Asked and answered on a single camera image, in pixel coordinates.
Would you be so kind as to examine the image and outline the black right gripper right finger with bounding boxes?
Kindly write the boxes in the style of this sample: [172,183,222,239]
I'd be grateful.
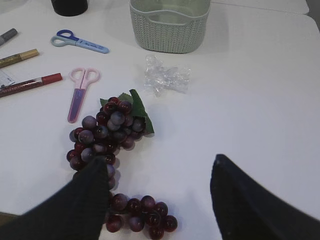
[210,154,320,240]

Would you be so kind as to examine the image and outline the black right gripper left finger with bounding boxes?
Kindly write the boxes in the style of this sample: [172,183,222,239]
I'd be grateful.
[0,159,109,240]

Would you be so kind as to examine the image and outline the purple artificial grape bunch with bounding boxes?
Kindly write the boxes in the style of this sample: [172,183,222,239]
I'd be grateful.
[66,89,178,240]

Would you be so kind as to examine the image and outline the clear plastic sheet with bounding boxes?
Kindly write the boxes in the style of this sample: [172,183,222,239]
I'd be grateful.
[144,54,191,97]

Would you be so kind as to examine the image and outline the red marker pen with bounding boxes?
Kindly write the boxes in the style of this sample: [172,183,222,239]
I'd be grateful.
[0,73,63,98]

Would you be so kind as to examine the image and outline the clear plastic ruler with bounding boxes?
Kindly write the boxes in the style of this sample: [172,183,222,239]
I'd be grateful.
[0,70,15,89]

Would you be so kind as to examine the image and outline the gold marker pen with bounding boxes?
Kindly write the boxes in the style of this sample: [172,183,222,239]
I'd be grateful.
[0,49,40,69]

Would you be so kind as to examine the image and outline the silver marker pen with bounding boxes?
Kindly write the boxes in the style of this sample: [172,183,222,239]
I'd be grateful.
[0,28,18,46]

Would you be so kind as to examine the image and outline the pale green woven basket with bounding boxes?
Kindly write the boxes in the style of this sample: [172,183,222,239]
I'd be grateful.
[129,0,211,54]

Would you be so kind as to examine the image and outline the black mesh pen holder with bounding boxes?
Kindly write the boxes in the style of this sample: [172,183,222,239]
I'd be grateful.
[51,0,88,17]

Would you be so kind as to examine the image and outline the pink scissors with purple cover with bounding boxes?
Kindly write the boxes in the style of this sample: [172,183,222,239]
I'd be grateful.
[67,67,101,124]

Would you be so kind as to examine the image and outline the blue scissors with cover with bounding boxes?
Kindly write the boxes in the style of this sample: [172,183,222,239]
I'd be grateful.
[50,29,110,54]

